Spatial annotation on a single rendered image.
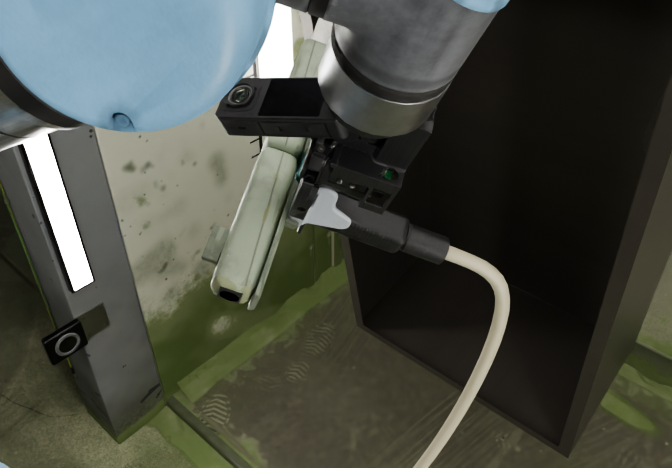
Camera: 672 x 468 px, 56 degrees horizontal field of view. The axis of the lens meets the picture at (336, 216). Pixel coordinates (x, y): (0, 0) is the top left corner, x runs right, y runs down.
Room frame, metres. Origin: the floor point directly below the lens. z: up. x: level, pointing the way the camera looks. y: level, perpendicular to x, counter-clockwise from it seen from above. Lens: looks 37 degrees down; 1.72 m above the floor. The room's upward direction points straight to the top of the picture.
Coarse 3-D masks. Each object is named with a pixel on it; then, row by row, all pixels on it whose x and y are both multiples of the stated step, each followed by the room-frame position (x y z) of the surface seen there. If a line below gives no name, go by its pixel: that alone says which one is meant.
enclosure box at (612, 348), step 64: (512, 0) 1.17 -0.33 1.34; (576, 0) 1.09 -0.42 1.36; (640, 0) 1.02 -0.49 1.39; (512, 64) 1.19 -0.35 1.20; (576, 64) 1.10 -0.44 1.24; (640, 64) 1.02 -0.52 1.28; (448, 128) 1.32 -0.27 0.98; (512, 128) 1.20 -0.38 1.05; (576, 128) 1.10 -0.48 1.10; (640, 128) 1.02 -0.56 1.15; (448, 192) 1.35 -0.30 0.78; (512, 192) 1.22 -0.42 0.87; (576, 192) 1.11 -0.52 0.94; (640, 192) 0.67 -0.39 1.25; (384, 256) 1.25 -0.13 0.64; (512, 256) 1.25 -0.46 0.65; (576, 256) 1.13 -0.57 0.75; (640, 256) 0.70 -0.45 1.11; (384, 320) 1.18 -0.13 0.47; (448, 320) 1.16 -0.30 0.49; (512, 320) 1.15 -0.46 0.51; (576, 320) 1.13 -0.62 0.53; (640, 320) 0.97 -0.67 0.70; (512, 384) 0.97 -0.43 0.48; (576, 384) 0.96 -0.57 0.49
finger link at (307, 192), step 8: (304, 176) 0.44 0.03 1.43; (312, 176) 0.44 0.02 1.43; (304, 184) 0.44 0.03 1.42; (312, 184) 0.43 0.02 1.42; (304, 192) 0.44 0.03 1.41; (312, 192) 0.44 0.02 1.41; (296, 200) 0.44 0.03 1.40; (304, 200) 0.44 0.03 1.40; (312, 200) 0.44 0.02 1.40; (296, 208) 0.45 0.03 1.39; (304, 208) 0.45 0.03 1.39; (296, 216) 0.47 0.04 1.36; (304, 216) 0.47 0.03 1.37
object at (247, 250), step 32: (320, 32) 0.70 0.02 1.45; (288, 160) 0.53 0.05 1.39; (256, 192) 0.49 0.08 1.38; (288, 192) 0.51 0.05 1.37; (256, 224) 0.46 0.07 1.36; (288, 224) 0.48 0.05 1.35; (352, 224) 0.49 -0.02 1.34; (384, 224) 0.50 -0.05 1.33; (224, 256) 0.43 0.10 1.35; (256, 256) 0.43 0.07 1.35; (416, 256) 0.49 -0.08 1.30; (224, 288) 0.41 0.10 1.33; (256, 288) 0.41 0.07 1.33
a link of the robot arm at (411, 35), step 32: (352, 0) 0.34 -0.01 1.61; (384, 0) 0.34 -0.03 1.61; (416, 0) 0.34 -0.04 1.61; (448, 0) 0.33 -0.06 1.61; (480, 0) 0.33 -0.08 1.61; (352, 32) 0.37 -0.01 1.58; (384, 32) 0.35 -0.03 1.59; (416, 32) 0.34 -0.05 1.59; (448, 32) 0.34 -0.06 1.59; (480, 32) 0.36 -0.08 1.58; (352, 64) 0.38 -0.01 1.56; (384, 64) 0.36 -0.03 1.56; (416, 64) 0.35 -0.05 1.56; (448, 64) 0.36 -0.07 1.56; (384, 96) 0.37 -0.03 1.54; (416, 96) 0.37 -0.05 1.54
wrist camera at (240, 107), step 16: (240, 80) 0.49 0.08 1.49; (256, 80) 0.48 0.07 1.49; (272, 80) 0.48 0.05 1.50; (288, 80) 0.48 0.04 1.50; (304, 80) 0.47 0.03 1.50; (224, 96) 0.48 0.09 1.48; (240, 96) 0.47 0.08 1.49; (256, 96) 0.47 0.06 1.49; (272, 96) 0.46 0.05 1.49; (288, 96) 0.46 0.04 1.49; (304, 96) 0.45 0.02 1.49; (320, 96) 0.45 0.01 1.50; (224, 112) 0.46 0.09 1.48; (240, 112) 0.46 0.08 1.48; (256, 112) 0.45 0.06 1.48; (272, 112) 0.45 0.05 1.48; (288, 112) 0.44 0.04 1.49; (304, 112) 0.44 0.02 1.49; (320, 112) 0.43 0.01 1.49; (224, 128) 0.46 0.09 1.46; (240, 128) 0.46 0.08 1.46; (256, 128) 0.45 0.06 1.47; (272, 128) 0.45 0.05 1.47; (288, 128) 0.44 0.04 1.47; (304, 128) 0.44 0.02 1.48; (320, 128) 0.43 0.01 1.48; (336, 128) 0.43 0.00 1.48
